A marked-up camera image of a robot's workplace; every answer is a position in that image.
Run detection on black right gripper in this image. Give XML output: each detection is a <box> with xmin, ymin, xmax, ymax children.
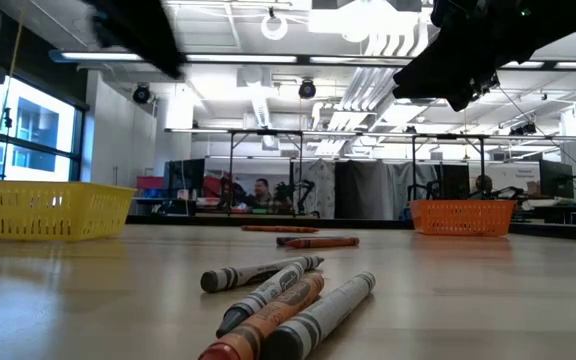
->
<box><xmin>391</xmin><ymin>0</ymin><xmax>519</xmax><ymax>112</ymax></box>

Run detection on red-orange crayon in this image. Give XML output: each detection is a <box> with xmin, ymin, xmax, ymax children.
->
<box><xmin>284</xmin><ymin>236</ymin><xmax>361</xmax><ymax>250</ymax></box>

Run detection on purple crayon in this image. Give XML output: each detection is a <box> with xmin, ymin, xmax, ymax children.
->
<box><xmin>275</xmin><ymin>235</ymin><xmax>349</xmax><ymax>246</ymax></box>

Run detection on grey crayon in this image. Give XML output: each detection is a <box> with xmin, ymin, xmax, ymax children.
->
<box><xmin>261</xmin><ymin>271</ymin><xmax>377</xmax><ymax>360</ymax></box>
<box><xmin>215</xmin><ymin>261</ymin><xmax>303</xmax><ymax>339</ymax></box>
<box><xmin>199</xmin><ymin>255</ymin><xmax>326</xmax><ymax>295</ymax></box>

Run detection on white ceiling pipes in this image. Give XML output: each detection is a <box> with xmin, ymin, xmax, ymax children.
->
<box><xmin>340</xmin><ymin>22</ymin><xmax>429</xmax><ymax>114</ymax></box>

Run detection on black ceiling fixture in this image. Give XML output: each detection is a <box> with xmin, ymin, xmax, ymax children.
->
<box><xmin>507</xmin><ymin>121</ymin><xmax>539</xmax><ymax>137</ymax></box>

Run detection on long ceiling light bar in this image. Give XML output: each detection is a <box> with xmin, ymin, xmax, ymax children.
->
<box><xmin>47</xmin><ymin>48</ymin><xmax>576</xmax><ymax>72</ymax></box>

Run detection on black curtain panel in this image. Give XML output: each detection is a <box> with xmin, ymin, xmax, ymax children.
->
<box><xmin>437</xmin><ymin>163</ymin><xmax>471</xmax><ymax>201</ymax></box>

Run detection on light grey curtain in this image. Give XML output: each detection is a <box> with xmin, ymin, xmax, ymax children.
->
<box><xmin>390</xmin><ymin>162</ymin><xmax>442</xmax><ymax>207</ymax></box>

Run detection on person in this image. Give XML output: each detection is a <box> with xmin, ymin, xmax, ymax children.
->
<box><xmin>249</xmin><ymin>177</ymin><xmax>275</xmax><ymax>209</ymax></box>
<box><xmin>471</xmin><ymin>173</ymin><xmax>495</xmax><ymax>200</ymax></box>

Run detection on white sign board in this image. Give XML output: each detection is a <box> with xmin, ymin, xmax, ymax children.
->
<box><xmin>486</xmin><ymin>163</ymin><xmax>542</xmax><ymax>195</ymax></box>

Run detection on dark grey curtain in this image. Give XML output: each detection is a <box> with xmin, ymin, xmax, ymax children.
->
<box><xmin>334</xmin><ymin>159</ymin><xmax>394</xmax><ymax>220</ymax></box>

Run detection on large window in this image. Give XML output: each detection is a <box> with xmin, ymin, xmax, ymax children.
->
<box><xmin>0</xmin><ymin>74</ymin><xmax>88</xmax><ymax>183</ymax></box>

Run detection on orange plastic basket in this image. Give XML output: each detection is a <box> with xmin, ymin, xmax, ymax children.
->
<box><xmin>409</xmin><ymin>198</ymin><xmax>517</xmax><ymax>238</ymax></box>

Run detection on black monitor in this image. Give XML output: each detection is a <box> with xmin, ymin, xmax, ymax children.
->
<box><xmin>166</xmin><ymin>158</ymin><xmax>207</xmax><ymax>202</ymax></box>
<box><xmin>538</xmin><ymin>158</ymin><xmax>576</xmax><ymax>200</ymax></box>

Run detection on red storage bin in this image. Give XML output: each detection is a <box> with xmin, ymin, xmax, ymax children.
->
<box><xmin>135</xmin><ymin>175</ymin><xmax>166</xmax><ymax>192</ymax></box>

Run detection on white patterned curtain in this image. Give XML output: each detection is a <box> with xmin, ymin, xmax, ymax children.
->
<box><xmin>301</xmin><ymin>158</ymin><xmax>337</xmax><ymax>220</ymax></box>

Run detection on yellow plastic basket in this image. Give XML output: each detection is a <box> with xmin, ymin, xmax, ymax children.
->
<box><xmin>0</xmin><ymin>178</ymin><xmax>137</xmax><ymax>243</ymax></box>

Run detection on round black ceiling camera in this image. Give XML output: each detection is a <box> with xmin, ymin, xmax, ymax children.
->
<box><xmin>132</xmin><ymin>83</ymin><xmax>152</xmax><ymax>106</ymax></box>
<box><xmin>297</xmin><ymin>78</ymin><xmax>318</xmax><ymax>101</ymax></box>

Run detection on black overhead mount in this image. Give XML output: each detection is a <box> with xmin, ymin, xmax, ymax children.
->
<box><xmin>311</xmin><ymin>0</ymin><xmax>355</xmax><ymax>10</ymax></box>
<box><xmin>386</xmin><ymin>0</ymin><xmax>423</xmax><ymax>12</ymax></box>

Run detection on white hanging ring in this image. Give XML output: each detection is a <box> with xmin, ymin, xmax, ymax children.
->
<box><xmin>259</xmin><ymin>13</ymin><xmax>290</xmax><ymax>42</ymax></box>

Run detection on black aluminium table frame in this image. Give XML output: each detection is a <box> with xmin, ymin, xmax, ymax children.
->
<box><xmin>124</xmin><ymin>213</ymin><xmax>576</xmax><ymax>245</ymax></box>

